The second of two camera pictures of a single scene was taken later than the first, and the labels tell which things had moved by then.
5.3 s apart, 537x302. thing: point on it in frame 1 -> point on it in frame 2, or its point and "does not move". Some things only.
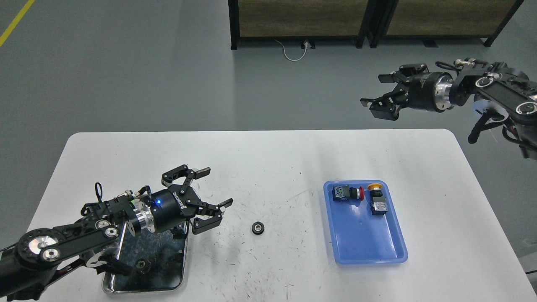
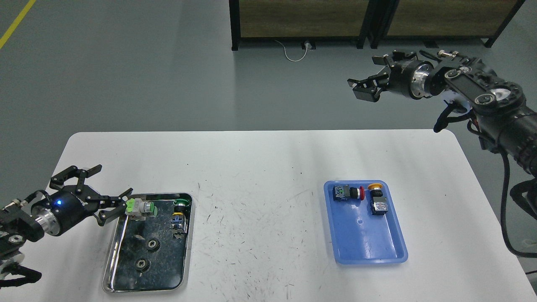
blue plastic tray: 379,240 does not move
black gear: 258,227 -> 153,245
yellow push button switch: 378,203 does not move
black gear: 143,266 does not move
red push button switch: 343,193 does not move
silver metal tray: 158,259 does not move
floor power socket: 310,44 does not move
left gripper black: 166,209 -> 64,209
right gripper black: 431,91 -> 414,77
